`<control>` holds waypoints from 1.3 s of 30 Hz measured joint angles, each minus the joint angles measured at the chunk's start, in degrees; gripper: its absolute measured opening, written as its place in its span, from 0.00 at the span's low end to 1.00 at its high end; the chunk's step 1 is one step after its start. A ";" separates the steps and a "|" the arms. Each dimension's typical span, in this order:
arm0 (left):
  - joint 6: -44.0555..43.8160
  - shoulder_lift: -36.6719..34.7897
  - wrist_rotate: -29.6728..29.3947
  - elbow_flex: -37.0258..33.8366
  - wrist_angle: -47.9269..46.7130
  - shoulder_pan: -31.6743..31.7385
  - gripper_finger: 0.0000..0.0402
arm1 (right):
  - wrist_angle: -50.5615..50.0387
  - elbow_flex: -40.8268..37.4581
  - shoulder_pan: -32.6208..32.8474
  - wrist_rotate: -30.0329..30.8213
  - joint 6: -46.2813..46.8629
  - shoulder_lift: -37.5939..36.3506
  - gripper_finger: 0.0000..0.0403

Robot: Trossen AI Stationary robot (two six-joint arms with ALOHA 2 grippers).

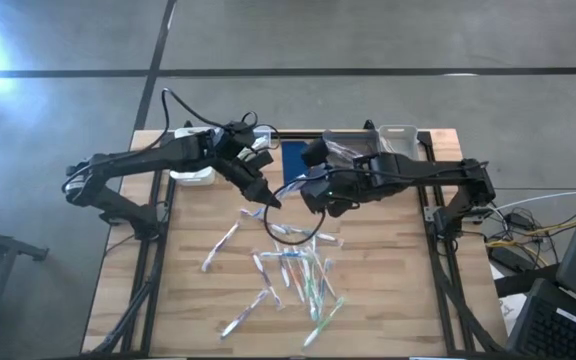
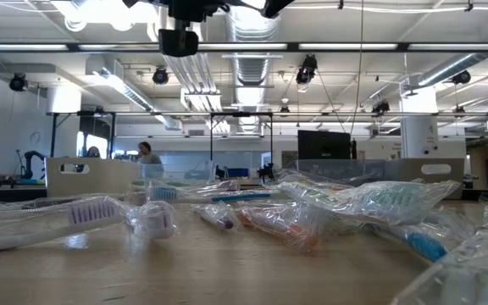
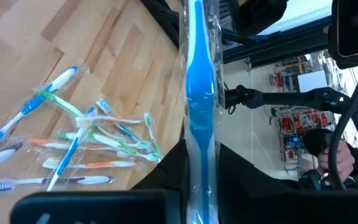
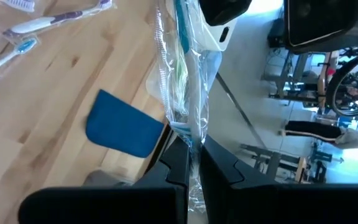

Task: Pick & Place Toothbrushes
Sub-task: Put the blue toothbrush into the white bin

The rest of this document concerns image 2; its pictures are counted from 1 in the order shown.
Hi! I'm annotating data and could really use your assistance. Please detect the dark grey plastic bin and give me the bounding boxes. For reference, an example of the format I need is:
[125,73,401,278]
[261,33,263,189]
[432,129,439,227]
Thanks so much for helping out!
[288,158,388,186]

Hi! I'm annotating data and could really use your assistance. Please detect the black ceiling camera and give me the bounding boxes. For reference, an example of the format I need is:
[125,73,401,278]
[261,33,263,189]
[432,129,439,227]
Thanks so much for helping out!
[294,53,319,86]
[451,69,473,86]
[152,66,170,86]
[8,71,30,92]
[371,100,391,116]

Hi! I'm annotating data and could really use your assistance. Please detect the green toothbrush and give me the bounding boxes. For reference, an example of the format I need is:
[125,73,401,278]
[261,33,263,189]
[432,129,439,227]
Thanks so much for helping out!
[390,192,488,305]
[269,171,462,226]

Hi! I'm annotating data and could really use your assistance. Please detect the light grey plastic bin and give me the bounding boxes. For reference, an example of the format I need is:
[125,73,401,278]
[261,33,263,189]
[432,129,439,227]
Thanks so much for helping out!
[382,158,466,200]

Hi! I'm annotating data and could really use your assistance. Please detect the wrapped orange toothbrush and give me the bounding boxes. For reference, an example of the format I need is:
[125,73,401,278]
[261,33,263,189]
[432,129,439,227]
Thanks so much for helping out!
[236,202,330,254]

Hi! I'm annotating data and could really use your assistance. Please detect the clear plastic bin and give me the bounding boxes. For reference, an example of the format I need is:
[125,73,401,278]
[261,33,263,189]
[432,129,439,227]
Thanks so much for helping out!
[141,162,218,190]

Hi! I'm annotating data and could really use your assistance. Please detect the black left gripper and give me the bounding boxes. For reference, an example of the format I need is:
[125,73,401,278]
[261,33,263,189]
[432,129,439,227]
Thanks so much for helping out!
[121,0,296,31]

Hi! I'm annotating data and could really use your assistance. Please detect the black monitor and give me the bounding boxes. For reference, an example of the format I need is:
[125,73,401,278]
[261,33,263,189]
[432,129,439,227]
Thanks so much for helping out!
[297,129,354,161]

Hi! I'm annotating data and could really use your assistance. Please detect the black background frame stand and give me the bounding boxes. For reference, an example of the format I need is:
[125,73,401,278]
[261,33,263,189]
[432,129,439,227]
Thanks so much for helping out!
[50,110,117,161]
[208,111,275,169]

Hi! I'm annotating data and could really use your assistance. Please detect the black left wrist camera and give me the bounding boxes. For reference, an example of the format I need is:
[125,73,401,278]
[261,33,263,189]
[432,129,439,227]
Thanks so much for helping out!
[158,28,199,58]

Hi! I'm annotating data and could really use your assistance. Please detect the white column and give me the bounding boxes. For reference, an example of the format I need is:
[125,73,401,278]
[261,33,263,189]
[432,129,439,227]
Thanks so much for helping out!
[399,86,441,161]

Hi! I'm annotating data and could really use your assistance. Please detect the white plastic bin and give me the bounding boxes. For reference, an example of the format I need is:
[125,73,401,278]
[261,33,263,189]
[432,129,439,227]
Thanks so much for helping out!
[43,157,143,199]

